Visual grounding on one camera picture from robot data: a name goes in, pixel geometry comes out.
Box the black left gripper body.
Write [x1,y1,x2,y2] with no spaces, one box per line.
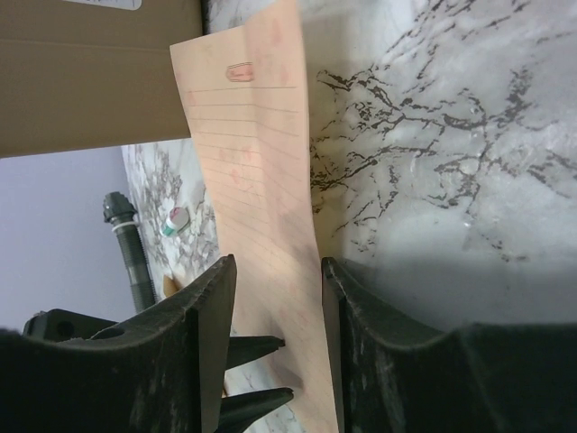
[23,309,115,343]

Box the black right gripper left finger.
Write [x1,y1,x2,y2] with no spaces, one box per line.
[1,255,236,432]

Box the brown kraft envelope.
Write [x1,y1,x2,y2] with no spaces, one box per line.
[162,275,183,298]

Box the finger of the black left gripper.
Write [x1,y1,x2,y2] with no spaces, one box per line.
[218,387,294,433]
[225,336,285,370]

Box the tan plastic toolbox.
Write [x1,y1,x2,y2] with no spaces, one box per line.
[1,1,203,157]

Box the black corrugated hose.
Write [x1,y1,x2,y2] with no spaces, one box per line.
[101,190,158,315]

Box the peach lined letter paper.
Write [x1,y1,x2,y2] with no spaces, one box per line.
[170,1,337,432]

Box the green white glue stick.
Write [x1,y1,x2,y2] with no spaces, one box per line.
[160,207,189,237]

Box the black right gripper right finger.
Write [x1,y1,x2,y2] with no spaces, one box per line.
[321,257,576,432]

